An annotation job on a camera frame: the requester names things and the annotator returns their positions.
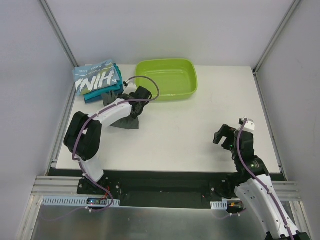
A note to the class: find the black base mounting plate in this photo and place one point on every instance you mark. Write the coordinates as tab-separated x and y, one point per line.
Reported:
157	189

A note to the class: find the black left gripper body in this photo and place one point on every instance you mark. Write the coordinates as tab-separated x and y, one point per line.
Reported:
136	110

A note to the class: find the white slotted cable duct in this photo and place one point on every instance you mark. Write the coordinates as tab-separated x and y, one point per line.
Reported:
219	205
79	201

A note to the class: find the left aluminium frame post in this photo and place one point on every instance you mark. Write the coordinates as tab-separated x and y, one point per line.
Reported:
58	32

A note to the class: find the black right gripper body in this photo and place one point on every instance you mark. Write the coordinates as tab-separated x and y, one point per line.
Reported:
227	136

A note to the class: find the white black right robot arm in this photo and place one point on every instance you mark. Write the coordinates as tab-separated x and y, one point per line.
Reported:
252	184

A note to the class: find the lime green plastic tub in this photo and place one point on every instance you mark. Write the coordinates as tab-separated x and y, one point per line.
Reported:
173	79

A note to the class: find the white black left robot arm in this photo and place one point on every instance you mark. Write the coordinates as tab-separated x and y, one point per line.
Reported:
83	136

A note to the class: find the dark grey t-shirt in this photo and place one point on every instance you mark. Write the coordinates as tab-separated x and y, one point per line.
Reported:
128	123

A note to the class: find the right white slotted cable duct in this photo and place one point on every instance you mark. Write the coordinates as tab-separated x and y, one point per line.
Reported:
219	205

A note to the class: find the left white slotted cable duct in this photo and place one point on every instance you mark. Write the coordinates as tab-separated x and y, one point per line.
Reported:
79	201

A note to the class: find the aluminium front rail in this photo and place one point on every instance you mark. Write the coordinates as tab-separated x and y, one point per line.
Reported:
287	191

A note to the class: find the teal folded t-shirt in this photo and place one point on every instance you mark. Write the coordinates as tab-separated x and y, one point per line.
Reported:
117	87

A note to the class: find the light blue printed folded t-shirt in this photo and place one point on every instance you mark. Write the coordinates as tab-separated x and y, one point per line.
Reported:
91	78

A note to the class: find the right aluminium frame post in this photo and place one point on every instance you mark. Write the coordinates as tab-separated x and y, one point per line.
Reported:
281	27

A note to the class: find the aluminium frame post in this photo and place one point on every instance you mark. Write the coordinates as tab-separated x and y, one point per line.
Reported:
281	27
58	32

